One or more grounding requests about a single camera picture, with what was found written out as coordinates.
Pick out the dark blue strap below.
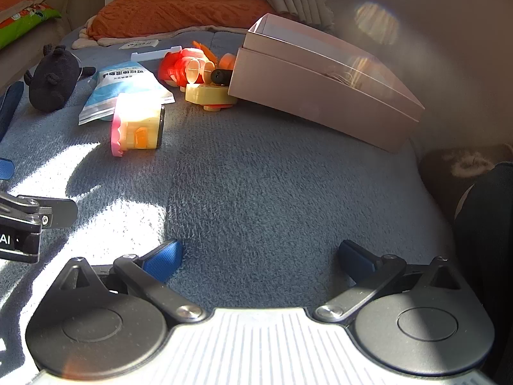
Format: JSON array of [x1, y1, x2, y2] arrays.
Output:
[[0, 81, 25, 144]]

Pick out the pink cardboard box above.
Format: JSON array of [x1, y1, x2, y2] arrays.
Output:
[[228, 13, 425, 153]]

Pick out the pink round toy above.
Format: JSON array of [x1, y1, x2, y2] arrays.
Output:
[[111, 92, 166, 158]]

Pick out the person's black pants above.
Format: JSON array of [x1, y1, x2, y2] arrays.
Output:
[[454, 162, 513, 385]]

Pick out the red doll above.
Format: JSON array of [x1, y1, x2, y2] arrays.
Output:
[[157, 47, 219, 87]]

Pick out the beige cloth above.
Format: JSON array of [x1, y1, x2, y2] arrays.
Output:
[[71, 15, 250, 49]]

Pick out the grey fleece blanket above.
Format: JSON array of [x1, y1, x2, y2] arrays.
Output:
[[0, 27, 459, 385]]

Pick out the green printed pillow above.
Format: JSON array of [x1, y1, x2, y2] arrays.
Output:
[[0, 0, 63, 51]]

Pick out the orange pillow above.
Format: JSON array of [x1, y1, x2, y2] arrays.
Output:
[[87, 0, 297, 41]]

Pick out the beige sofa cushion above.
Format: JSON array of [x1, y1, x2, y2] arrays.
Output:
[[0, 18, 70, 89]]

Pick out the orange plastic toy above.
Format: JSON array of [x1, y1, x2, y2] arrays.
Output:
[[192, 40, 237, 73]]

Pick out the brown striped fuzzy cloth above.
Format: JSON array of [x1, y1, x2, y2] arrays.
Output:
[[418, 143, 513, 225]]

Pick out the white battery charger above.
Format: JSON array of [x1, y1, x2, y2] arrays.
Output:
[[130, 46, 183, 61]]

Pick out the small black toy figure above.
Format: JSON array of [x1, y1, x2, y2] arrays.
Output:
[[210, 68, 234, 86]]

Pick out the blue and white packet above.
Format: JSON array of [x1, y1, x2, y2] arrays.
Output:
[[78, 61, 176, 126]]

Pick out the white paper label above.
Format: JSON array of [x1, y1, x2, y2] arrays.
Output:
[[119, 39, 159, 51]]

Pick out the yellow round toy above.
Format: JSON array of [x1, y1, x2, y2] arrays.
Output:
[[184, 82, 237, 112]]

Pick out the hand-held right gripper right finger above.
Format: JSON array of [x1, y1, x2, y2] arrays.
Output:
[[314, 239, 462, 324]]

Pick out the dark grey plush toy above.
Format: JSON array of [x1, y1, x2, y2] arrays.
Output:
[[25, 44, 97, 113]]

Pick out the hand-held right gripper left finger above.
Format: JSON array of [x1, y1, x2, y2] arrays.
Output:
[[52, 238, 207, 325]]

